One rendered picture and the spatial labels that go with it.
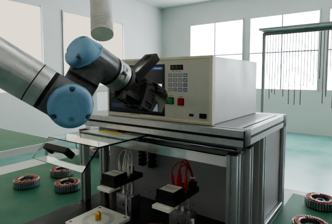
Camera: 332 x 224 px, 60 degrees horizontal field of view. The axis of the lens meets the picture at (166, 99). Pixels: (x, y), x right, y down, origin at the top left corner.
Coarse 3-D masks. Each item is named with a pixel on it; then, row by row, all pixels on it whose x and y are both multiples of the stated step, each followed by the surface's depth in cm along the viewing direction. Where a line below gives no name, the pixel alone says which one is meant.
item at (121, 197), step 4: (120, 192) 108; (124, 192) 108; (136, 192) 108; (120, 196) 107; (124, 196) 105; (128, 196) 104; (132, 196) 104; (136, 196) 106; (120, 200) 107; (124, 200) 105; (128, 200) 104; (132, 200) 104; (136, 200) 106; (120, 204) 107; (124, 204) 105; (128, 204) 104; (132, 204) 104; (136, 204) 106; (124, 208) 106; (128, 208) 104; (132, 208) 104; (136, 208) 106
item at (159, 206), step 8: (168, 184) 90; (160, 192) 86; (168, 192) 84; (176, 192) 84; (184, 192) 88; (192, 192) 91; (160, 200) 86; (168, 200) 84; (176, 200) 84; (184, 200) 87; (160, 208) 83; (168, 208) 82; (176, 208) 94
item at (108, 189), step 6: (102, 174) 100; (108, 174) 100; (114, 174) 100; (120, 174) 100; (126, 174) 102; (132, 174) 105; (138, 174) 107; (102, 180) 100; (108, 180) 99; (114, 180) 97; (120, 180) 99; (126, 180) 102; (132, 180) 104; (102, 186) 99; (108, 186) 99; (114, 186) 97; (120, 186) 99; (126, 186) 107; (132, 186) 106; (108, 192) 96; (132, 192) 106
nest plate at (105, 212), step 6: (90, 210) 103; (96, 210) 103; (102, 210) 103; (108, 210) 103; (78, 216) 98; (84, 216) 98; (90, 216) 98; (102, 216) 98; (108, 216) 98; (114, 216) 98; (120, 216) 98; (126, 216) 98; (66, 222) 94; (72, 222) 94; (78, 222) 94; (84, 222) 94; (90, 222) 94; (96, 222) 94; (102, 222) 94; (108, 222) 94; (114, 222) 94; (120, 222) 94
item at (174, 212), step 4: (180, 208) 95; (184, 208) 95; (172, 212) 93; (176, 212) 92; (180, 212) 92; (184, 212) 92; (192, 212) 92; (196, 212) 93; (172, 216) 93; (176, 216) 92; (180, 216) 91; (184, 216) 90; (192, 216) 91; (196, 216) 93; (172, 220) 93; (176, 220) 92; (180, 220) 91; (184, 220) 90; (196, 220) 93
